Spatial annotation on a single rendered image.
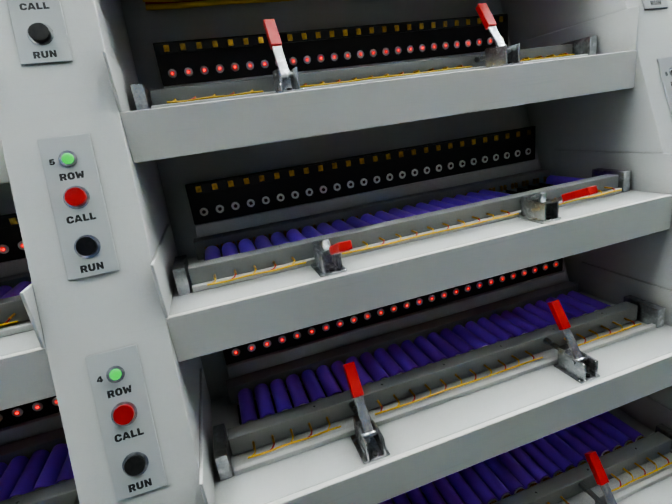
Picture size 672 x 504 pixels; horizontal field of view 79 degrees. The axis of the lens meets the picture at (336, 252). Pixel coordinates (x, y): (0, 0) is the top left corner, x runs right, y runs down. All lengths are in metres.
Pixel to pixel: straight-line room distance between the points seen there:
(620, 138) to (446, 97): 0.29
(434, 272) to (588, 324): 0.27
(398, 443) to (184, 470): 0.21
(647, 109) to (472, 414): 0.44
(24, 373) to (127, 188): 0.17
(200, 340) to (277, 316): 0.07
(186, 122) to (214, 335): 0.20
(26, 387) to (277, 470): 0.23
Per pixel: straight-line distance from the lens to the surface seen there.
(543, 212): 0.53
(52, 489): 0.53
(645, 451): 0.74
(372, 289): 0.42
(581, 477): 0.68
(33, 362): 0.43
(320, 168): 0.58
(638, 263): 0.72
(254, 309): 0.40
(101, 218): 0.41
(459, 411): 0.50
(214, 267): 0.44
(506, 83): 0.55
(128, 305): 0.40
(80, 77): 0.45
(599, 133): 0.72
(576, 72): 0.62
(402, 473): 0.47
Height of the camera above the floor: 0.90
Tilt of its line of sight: 1 degrees up
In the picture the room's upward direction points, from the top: 13 degrees counter-clockwise
